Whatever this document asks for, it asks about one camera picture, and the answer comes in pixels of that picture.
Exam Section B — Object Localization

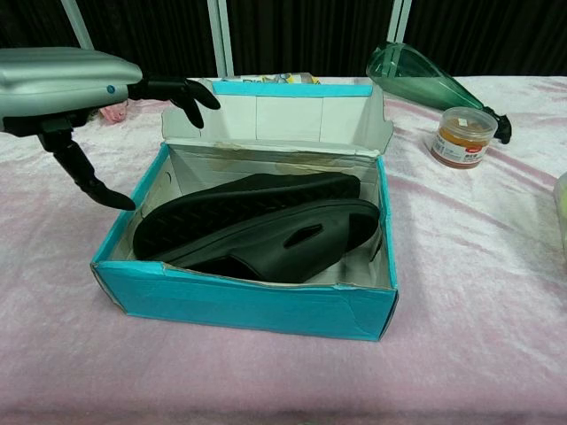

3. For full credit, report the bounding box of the green plastic spray bottle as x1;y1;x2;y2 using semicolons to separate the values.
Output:
366;42;515;143

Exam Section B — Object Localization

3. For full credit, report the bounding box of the teal cardboard shoe box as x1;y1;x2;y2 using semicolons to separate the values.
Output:
90;77;399;342

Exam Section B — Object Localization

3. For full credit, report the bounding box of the yellow white snack package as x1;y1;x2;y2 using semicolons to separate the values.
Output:
221;73;322;86

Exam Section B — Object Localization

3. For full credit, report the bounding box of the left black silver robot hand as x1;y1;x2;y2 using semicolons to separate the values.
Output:
0;47;221;212

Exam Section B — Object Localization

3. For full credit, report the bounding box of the pink velvet table cloth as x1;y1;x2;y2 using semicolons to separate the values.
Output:
0;75;567;425

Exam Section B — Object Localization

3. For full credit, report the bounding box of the clear jar with amber contents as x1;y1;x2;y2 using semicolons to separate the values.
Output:
430;105;497;168

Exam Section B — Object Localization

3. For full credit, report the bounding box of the white metal frame post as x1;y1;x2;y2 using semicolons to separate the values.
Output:
59;0;95;50
387;0;413;45
207;0;236;77

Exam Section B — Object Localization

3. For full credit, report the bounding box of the black slipper with slotted strap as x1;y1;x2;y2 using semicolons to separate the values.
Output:
150;198;381;283

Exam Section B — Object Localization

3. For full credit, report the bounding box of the black pleated curtain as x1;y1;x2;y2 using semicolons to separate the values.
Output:
0;0;567;79

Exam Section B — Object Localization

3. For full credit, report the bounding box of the black slipper with plain strap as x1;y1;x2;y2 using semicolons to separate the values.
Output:
132;172;361;260

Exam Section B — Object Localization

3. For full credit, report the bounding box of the pink artificial flower bouquet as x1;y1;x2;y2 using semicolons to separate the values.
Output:
97;102;128;124

